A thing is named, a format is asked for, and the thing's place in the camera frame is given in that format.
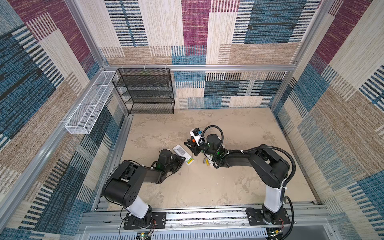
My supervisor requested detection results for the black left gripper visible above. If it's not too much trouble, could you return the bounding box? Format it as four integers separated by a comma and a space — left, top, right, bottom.
164, 154, 186, 174

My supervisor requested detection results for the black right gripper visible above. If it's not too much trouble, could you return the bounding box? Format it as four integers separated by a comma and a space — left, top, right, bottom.
183, 138, 216, 157

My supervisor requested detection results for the white remote with grey screen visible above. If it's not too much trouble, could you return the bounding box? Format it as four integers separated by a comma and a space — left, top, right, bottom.
173, 145, 194, 162

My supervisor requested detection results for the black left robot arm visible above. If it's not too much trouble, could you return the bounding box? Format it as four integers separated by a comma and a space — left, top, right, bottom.
102, 149, 186, 220

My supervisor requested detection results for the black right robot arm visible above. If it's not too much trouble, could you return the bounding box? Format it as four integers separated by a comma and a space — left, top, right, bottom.
184, 135, 296, 225

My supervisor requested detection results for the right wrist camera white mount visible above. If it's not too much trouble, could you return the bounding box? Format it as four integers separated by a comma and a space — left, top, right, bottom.
190, 128, 204, 146

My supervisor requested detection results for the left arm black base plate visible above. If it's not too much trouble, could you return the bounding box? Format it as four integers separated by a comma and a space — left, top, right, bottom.
123, 212, 167, 230

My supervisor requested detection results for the black wire mesh shelf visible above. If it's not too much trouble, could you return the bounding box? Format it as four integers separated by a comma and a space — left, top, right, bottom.
112, 68, 175, 114

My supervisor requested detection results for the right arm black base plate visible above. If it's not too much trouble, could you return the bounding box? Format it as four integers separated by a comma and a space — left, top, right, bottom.
246, 208, 291, 226

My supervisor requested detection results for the white wire mesh basket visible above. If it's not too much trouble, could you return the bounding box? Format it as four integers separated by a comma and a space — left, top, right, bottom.
65, 71, 115, 135

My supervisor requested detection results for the aluminium front rail frame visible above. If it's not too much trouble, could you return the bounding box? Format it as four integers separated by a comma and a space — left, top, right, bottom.
75, 202, 342, 240

